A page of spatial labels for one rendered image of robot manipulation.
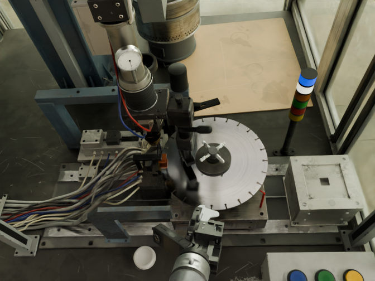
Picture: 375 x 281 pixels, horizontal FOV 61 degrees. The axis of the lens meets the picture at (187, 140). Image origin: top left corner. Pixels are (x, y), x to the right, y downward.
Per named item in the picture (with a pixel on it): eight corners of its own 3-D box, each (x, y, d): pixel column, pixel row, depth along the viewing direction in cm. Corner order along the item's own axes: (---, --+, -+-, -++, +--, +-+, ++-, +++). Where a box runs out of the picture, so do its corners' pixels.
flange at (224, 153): (231, 175, 95) (231, 172, 93) (193, 174, 96) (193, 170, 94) (231, 144, 101) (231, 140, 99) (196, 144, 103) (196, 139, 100)
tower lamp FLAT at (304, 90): (310, 82, 94) (313, 75, 91) (313, 94, 91) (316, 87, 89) (294, 83, 94) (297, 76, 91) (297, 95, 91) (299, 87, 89)
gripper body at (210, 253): (222, 245, 79) (215, 282, 68) (188, 238, 80) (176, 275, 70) (225, 219, 76) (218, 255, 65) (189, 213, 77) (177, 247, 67)
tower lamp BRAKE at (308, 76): (313, 74, 91) (316, 67, 88) (316, 86, 88) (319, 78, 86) (297, 75, 91) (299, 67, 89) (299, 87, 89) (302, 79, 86)
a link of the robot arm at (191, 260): (169, 290, 66) (171, 260, 63) (175, 274, 70) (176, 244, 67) (206, 298, 64) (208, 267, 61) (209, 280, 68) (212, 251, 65)
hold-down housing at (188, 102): (197, 139, 88) (192, 89, 72) (194, 154, 86) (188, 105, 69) (178, 137, 89) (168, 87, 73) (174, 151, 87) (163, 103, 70)
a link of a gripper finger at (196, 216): (202, 218, 82) (196, 240, 75) (196, 217, 83) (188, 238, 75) (203, 203, 81) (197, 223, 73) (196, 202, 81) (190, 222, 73)
